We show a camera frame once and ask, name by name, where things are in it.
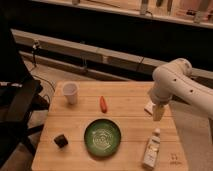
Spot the dark brown eraser cube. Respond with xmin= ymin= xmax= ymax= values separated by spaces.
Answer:
xmin=54 ymin=134 xmax=68 ymax=148

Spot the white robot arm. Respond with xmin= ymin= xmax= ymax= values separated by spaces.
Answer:
xmin=149 ymin=58 xmax=213 ymax=121

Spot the white rectangular block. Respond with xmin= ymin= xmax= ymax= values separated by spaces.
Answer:
xmin=144 ymin=101 xmax=154 ymax=115

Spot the white lotion tube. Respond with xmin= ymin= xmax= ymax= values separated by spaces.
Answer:
xmin=142 ymin=128 xmax=160 ymax=170

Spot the green round plate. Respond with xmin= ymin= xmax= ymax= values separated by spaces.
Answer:
xmin=84 ymin=119 xmax=122 ymax=158

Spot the wooden cutting board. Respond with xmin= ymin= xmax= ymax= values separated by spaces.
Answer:
xmin=32 ymin=82 xmax=188 ymax=171

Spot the white plastic cup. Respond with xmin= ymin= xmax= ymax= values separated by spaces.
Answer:
xmin=62 ymin=82 xmax=78 ymax=105

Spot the black chair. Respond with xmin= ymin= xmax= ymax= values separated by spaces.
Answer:
xmin=0 ymin=79 xmax=49 ymax=168

